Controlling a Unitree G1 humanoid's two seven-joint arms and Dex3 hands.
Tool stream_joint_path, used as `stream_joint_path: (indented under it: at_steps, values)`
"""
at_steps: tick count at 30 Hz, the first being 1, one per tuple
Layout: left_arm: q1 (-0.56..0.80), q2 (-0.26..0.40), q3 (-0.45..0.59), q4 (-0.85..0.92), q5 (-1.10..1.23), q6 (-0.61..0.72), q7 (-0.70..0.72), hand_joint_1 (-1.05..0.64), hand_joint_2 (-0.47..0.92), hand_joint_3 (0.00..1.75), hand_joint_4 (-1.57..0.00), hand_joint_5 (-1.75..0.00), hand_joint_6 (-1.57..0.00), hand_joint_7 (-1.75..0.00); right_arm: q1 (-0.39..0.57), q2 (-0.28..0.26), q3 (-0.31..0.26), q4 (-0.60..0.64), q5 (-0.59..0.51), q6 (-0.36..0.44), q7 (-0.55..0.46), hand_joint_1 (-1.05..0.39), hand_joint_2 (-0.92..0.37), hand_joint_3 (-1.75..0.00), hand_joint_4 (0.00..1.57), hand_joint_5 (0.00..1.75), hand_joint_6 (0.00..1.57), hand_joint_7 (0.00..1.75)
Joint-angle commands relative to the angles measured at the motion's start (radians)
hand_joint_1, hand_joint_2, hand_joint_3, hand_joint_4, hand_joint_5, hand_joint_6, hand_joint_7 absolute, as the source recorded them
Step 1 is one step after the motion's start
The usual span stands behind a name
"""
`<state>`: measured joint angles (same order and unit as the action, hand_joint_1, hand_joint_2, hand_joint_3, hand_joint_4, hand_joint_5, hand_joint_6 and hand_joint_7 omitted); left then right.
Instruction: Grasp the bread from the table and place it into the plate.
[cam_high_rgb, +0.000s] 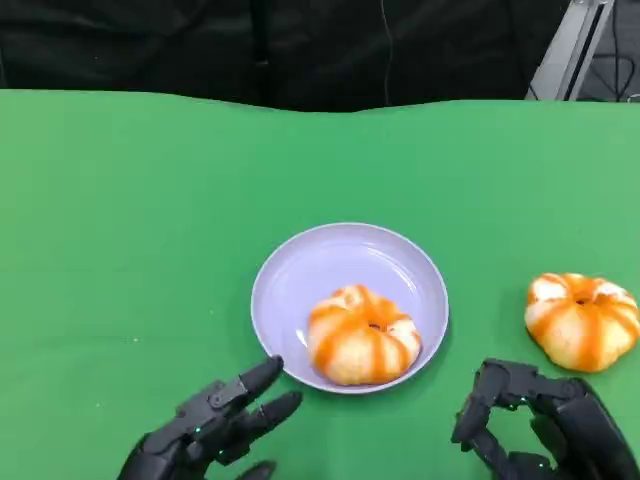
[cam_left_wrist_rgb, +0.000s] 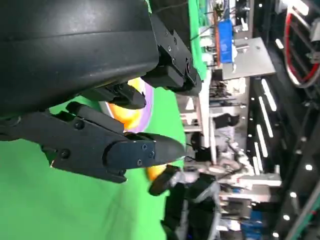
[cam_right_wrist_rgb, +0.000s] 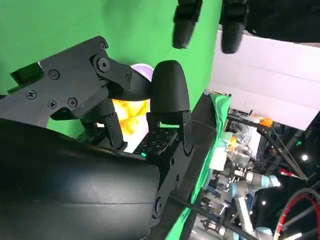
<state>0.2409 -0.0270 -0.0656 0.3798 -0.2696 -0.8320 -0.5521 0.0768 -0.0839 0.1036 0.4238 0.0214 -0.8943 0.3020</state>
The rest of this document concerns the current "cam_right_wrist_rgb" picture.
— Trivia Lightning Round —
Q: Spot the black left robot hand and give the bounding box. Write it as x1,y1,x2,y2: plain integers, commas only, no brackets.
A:
172,0,250,55

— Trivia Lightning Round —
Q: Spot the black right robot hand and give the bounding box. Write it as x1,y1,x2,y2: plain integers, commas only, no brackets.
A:
0,35,196,240

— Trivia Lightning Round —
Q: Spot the long orange white bread roll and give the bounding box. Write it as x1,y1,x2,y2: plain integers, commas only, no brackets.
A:
111,98,151,138

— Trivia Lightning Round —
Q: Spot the lilac plate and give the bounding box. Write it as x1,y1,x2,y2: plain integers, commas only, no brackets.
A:
96,63,155,154

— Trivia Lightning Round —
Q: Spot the black backdrop curtain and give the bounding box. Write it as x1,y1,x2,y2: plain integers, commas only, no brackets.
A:
246,0,320,50

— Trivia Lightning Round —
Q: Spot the cluttered workbench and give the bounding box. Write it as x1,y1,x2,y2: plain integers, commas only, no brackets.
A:
212,129,263,173

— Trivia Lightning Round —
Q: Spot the black cable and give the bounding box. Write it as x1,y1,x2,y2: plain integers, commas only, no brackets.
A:
169,194,252,237

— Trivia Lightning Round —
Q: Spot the black metal frame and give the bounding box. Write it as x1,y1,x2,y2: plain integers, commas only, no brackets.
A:
257,127,310,181

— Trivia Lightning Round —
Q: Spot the red cable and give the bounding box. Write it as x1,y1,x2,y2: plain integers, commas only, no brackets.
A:
277,188,320,238

